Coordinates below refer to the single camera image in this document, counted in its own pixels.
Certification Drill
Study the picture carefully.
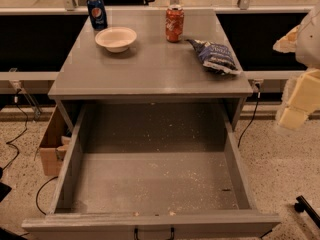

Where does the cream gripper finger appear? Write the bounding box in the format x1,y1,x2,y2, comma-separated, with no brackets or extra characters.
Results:
276,68,320,130

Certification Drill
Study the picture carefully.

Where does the grey top drawer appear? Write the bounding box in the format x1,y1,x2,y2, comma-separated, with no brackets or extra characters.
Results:
22,102,280,240

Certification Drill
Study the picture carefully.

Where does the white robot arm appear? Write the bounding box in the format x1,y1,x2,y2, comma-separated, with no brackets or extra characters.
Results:
273,4,320,130

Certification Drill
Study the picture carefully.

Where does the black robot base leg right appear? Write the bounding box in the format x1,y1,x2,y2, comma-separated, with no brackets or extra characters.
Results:
294,195,320,229

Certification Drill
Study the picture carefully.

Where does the grey drawer cabinet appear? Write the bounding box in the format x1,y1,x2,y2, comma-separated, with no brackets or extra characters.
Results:
49,7,252,123

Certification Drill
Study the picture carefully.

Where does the blue chip bag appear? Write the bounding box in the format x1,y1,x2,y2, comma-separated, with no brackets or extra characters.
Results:
187,39,240,75

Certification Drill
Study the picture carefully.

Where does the orange soda can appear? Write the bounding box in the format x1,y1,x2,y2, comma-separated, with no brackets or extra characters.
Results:
165,4,184,42

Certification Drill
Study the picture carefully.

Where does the white bowl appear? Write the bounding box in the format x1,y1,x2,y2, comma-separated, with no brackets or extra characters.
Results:
95,27,137,53

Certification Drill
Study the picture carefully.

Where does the blue Pepsi can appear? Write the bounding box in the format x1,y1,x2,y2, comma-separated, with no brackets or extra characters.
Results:
87,0,108,30

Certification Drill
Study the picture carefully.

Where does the cardboard box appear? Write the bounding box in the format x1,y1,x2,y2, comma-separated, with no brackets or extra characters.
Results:
39,107,70,176

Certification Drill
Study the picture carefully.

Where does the black cable right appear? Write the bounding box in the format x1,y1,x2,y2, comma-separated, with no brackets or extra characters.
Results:
237,83,262,149

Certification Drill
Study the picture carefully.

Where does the black cable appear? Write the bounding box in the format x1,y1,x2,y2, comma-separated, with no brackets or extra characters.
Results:
237,83,262,149
0,88,30,172

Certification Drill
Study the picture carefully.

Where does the black cable left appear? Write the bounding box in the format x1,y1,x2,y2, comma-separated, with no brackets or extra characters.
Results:
0,88,30,172

